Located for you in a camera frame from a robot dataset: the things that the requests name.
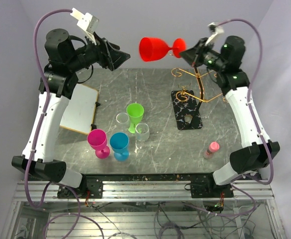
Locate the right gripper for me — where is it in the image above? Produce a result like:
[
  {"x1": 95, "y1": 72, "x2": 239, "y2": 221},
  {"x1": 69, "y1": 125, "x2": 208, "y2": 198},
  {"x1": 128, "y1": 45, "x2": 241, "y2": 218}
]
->
[{"x1": 179, "y1": 37, "x2": 226, "y2": 73}]

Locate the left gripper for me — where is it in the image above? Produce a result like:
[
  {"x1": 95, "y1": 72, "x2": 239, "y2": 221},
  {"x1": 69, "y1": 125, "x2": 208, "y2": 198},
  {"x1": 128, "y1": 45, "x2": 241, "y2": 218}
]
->
[{"x1": 68, "y1": 31, "x2": 132, "y2": 72}]

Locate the red wine glass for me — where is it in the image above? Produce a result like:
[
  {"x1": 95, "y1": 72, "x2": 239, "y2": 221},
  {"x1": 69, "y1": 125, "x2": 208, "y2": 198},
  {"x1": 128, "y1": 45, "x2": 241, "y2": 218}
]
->
[{"x1": 139, "y1": 37, "x2": 186, "y2": 62}]

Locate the magenta wine glass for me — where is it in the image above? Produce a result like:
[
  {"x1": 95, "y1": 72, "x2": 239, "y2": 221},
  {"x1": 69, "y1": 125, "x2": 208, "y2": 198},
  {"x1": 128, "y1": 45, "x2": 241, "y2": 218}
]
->
[{"x1": 87, "y1": 129, "x2": 110, "y2": 159}]

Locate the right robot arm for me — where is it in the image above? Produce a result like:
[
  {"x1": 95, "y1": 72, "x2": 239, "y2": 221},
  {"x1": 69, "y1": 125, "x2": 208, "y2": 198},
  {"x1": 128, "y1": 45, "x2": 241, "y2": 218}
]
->
[{"x1": 180, "y1": 36, "x2": 280, "y2": 197}]

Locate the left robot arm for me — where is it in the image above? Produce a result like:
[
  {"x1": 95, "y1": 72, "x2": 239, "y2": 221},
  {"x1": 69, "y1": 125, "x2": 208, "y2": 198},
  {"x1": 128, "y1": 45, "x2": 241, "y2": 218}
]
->
[{"x1": 11, "y1": 28, "x2": 130, "y2": 198}]

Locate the gold wine glass rack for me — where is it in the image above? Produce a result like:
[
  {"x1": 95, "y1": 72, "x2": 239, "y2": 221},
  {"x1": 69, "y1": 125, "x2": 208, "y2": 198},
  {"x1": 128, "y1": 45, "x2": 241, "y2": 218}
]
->
[{"x1": 171, "y1": 68, "x2": 228, "y2": 103}]

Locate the black marbled rack base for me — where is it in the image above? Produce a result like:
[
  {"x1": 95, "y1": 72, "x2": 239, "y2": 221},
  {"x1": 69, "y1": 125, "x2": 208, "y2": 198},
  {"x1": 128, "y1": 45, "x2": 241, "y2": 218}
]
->
[{"x1": 171, "y1": 91, "x2": 203, "y2": 130}]

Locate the green wine glass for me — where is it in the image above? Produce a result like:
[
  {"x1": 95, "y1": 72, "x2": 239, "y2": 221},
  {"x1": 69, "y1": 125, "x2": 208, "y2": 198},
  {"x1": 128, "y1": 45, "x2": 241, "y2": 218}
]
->
[{"x1": 126, "y1": 103, "x2": 144, "y2": 134}]

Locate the blue wine glass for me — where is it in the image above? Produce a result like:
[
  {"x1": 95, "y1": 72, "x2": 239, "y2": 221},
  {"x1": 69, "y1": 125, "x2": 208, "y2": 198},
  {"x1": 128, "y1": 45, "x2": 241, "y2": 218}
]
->
[{"x1": 109, "y1": 132, "x2": 129, "y2": 161}]

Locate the clear glass rear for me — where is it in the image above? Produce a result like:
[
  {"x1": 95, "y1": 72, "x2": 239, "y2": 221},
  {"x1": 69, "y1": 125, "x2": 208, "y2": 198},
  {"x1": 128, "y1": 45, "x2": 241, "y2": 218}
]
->
[{"x1": 116, "y1": 113, "x2": 130, "y2": 132}]

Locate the clear glass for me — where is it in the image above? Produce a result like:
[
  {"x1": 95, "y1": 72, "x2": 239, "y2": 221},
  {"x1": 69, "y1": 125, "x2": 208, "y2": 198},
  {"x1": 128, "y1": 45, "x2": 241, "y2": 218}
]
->
[
  {"x1": 135, "y1": 122, "x2": 150, "y2": 142},
  {"x1": 116, "y1": 113, "x2": 130, "y2": 132}
]

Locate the clear glass front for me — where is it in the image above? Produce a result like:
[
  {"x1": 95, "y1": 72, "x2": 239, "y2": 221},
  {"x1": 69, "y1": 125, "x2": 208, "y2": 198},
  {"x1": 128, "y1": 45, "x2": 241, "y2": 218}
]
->
[{"x1": 135, "y1": 122, "x2": 150, "y2": 142}]

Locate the pink small bottle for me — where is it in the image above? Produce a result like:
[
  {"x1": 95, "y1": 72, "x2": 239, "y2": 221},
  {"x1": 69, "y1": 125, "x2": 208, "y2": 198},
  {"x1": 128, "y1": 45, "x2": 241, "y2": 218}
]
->
[{"x1": 203, "y1": 141, "x2": 220, "y2": 159}]

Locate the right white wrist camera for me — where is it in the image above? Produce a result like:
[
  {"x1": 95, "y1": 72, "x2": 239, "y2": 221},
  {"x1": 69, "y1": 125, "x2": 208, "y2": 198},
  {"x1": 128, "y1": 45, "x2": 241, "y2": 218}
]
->
[{"x1": 205, "y1": 22, "x2": 224, "y2": 46}]

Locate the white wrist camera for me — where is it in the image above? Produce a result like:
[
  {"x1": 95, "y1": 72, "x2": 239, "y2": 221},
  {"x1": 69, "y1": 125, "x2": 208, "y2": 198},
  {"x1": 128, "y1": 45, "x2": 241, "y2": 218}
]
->
[
  {"x1": 70, "y1": 8, "x2": 99, "y2": 45},
  {"x1": 205, "y1": 22, "x2": 224, "y2": 46}
]

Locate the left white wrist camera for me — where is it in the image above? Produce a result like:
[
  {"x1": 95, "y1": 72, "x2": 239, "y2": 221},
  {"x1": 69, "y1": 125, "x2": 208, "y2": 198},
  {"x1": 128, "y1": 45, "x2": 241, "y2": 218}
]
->
[{"x1": 70, "y1": 8, "x2": 99, "y2": 45}]

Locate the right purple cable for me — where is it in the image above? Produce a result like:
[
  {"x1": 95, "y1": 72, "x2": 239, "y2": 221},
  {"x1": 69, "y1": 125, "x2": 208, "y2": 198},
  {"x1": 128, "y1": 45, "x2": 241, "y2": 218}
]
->
[{"x1": 182, "y1": 18, "x2": 277, "y2": 217}]

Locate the purple cable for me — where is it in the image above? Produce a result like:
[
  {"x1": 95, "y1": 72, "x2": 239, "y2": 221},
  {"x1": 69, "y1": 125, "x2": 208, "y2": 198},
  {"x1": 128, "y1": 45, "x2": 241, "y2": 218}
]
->
[
  {"x1": 23, "y1": 8, "x2": 103, "y2": 239},
  {"x1": 182, "y1": 18, "x2": 277, "y2": 217}
]

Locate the white board gold frame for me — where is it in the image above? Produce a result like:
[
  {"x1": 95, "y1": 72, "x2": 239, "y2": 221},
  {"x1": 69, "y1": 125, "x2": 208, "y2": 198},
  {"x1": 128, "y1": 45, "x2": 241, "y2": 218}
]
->
[{"x1": 60, "y1": 84, "x2": 98, "y2": 134}]

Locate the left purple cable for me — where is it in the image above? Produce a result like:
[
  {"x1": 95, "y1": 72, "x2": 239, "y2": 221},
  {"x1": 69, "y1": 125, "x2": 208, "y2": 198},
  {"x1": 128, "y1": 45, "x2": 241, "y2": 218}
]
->
[{"x1": 23, "y1": 8, "x2": 103, "y2": 239}]

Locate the aluminium mounting rail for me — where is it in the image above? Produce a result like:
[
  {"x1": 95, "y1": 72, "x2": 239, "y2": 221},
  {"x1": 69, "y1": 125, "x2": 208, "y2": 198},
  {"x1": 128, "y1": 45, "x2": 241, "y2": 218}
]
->
[{"x1": 13, "y1": 180, "x2": 274, "y2": 202}]

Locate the cable tangle under table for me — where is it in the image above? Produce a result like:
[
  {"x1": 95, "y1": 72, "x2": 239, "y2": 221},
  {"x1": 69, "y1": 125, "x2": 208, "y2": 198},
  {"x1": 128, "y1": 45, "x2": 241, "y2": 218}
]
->
[{"x1": 85, "y1": 199, "x2": 258, "y2": 239}]

